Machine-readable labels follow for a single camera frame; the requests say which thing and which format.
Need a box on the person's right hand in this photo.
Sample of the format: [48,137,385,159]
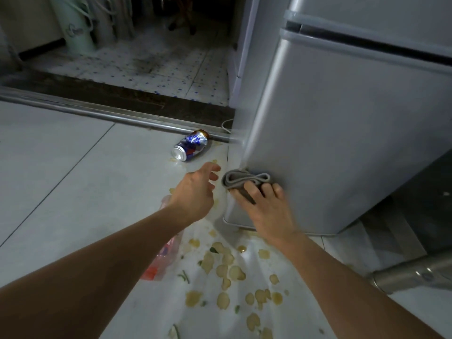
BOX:
[228,181,301,244]

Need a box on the person's left hand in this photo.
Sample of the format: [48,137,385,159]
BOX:
[168,162,222,226]

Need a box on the brown cleaning cloth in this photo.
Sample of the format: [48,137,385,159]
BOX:
[221,168,272,205]

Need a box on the blue crushed drink can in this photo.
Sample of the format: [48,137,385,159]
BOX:
[171,129,211,162]

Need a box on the pink label plastic bottle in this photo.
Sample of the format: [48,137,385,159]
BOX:
[141,194,184,282]

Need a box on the small silver fridge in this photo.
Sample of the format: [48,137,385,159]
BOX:
[222,0,452,237]

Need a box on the person's right forearm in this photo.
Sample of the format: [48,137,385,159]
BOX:
[279,231,442,339]

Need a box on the person's left forearm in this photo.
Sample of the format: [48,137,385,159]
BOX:
[0,206,191,339]

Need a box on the stainless steel table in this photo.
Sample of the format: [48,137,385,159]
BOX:
[360,194,452,295]

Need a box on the white appliance cabinet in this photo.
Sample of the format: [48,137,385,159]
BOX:
[227,0,262,103]

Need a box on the white thermos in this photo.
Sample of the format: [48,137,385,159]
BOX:
[109,0,137,41]
[88,0,117,48]

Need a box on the white chest freezer green print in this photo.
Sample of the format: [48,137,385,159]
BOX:
[0,0,68,55]

